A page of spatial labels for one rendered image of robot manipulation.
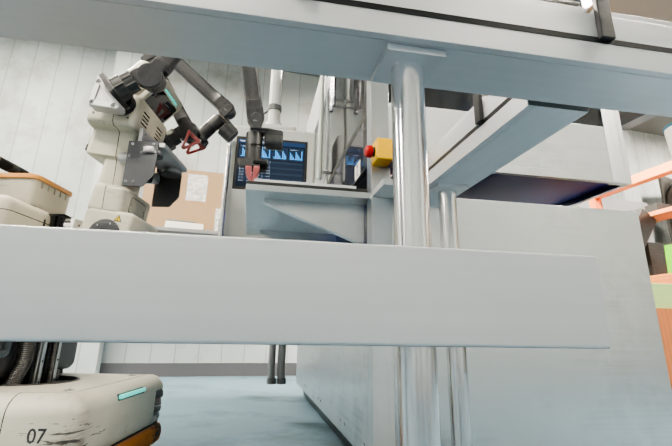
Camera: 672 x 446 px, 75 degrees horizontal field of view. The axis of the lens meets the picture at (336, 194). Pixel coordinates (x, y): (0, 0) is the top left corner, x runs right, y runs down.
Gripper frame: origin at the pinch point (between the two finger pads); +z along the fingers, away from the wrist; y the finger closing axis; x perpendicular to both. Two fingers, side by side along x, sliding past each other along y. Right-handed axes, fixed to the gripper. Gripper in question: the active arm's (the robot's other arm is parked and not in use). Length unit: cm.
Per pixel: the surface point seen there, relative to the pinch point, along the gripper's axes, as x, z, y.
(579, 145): -12, -20, 119
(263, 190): -11.0, 4.1, 3.9
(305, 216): -2.5, 9.8, 18.3
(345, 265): -93, 37, 13
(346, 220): -2.5, 10.5, 32.2
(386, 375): -13, 58, 42
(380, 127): -12.1, -20.3, 42.1
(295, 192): -11.0, 4.2, 13.9
